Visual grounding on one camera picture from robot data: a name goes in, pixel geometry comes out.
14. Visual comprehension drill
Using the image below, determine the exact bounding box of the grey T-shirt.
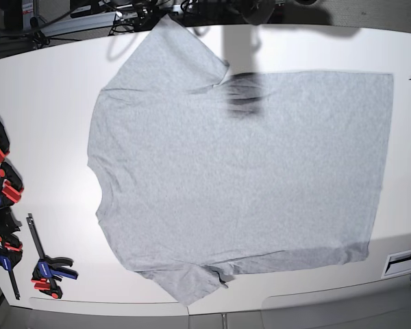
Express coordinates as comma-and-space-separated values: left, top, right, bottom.
88, 17, 394, 306

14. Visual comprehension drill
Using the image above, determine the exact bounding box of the small blue bar clamp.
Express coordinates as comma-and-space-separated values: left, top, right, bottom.
26, 213, 79, 300

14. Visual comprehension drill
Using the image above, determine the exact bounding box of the blue red bar clamp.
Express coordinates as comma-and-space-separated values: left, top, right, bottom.
0, 160, 24, 209

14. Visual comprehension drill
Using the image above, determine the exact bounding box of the black blue bar clamp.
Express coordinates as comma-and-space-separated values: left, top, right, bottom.
0, 207, 23, 300

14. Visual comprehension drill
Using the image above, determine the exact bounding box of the white label card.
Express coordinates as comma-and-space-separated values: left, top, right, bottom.
382, 250, 411, 279

